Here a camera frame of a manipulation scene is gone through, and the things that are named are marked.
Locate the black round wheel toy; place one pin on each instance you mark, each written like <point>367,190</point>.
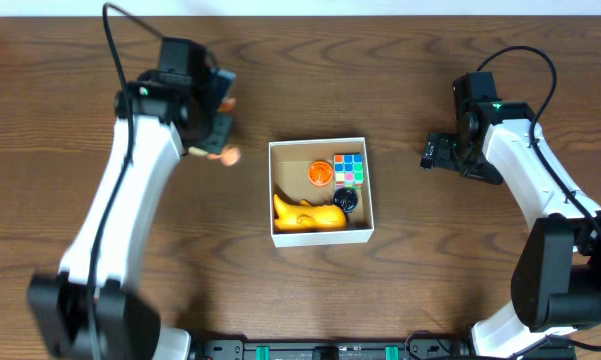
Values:
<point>346,199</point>

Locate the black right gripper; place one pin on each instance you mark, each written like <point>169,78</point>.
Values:
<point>438,153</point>

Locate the orange plastic duck toy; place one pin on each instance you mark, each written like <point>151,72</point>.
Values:
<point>304,217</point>

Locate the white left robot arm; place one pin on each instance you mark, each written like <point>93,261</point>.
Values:
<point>91,309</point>

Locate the plush yellow duck toy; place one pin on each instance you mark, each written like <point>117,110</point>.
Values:
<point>229,155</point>

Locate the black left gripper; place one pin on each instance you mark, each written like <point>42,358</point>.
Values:
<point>219,132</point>

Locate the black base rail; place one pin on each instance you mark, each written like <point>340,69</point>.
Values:
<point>418,346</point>

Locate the orange round wheel toy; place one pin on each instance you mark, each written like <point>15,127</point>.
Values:
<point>320,173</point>

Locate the colourful puzzle cube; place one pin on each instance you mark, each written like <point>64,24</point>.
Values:
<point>348,171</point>

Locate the white cardboard box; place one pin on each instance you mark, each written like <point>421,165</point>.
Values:
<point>289,163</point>

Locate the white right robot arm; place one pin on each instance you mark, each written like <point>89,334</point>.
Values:
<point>556,285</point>

